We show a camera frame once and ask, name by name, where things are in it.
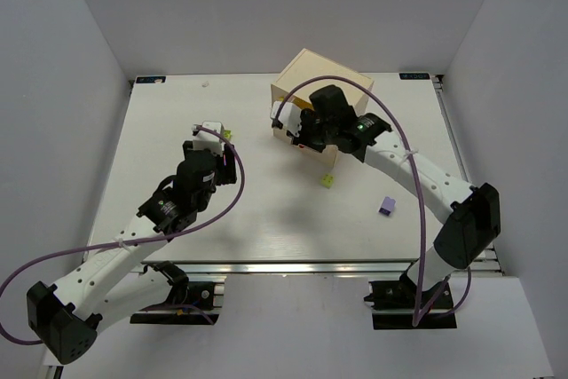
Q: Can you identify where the red knob drawer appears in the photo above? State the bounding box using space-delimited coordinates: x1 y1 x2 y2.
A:
272 129 341 169

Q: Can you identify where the blue label sticker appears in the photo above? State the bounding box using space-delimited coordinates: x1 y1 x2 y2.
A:
135 76 166 84
398 72 430 80

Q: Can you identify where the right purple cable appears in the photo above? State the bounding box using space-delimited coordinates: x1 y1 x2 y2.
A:
273 75 474 328

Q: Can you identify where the aluminium right rail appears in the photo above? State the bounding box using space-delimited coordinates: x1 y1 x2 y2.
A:
432 73 497 260

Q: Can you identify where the pale lime square lego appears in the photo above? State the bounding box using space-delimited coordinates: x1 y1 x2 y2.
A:
320 174 335 189

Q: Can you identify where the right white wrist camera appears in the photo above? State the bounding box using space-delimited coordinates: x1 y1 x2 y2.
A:
270 101 302 137

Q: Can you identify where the aluminium front rail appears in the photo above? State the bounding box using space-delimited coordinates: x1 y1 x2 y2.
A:
79 258 505 276

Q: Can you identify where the left blue label sticker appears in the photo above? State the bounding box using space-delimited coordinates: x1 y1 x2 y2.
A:
135 76 166 84

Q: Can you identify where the right blue label sticker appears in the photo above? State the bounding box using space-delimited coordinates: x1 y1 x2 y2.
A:
398 72 430 80

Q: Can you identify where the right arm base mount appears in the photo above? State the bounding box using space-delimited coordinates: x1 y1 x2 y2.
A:
363 280 457 331

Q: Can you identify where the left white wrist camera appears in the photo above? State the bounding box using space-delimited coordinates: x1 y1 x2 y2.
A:
192 121 225 156

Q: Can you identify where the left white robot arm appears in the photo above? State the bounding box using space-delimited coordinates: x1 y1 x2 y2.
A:
27 133 237 365

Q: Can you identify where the purple lego brick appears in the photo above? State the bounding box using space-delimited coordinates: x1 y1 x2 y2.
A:
378 196 396 217

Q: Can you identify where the cream drawer cabinet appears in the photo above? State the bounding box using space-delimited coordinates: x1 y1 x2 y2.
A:
271 49 379 156

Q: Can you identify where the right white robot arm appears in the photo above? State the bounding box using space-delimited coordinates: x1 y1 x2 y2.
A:
293 85 501 293

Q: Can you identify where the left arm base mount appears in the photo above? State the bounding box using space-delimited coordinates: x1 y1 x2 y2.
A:
130 280 225 326

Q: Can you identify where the aluminium rail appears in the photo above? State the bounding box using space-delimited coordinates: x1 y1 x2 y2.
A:
432 73 497 260
79 258 505 276

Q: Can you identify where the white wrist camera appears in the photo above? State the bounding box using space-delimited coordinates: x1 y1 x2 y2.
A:
270 101 302 137
192 121 225 156

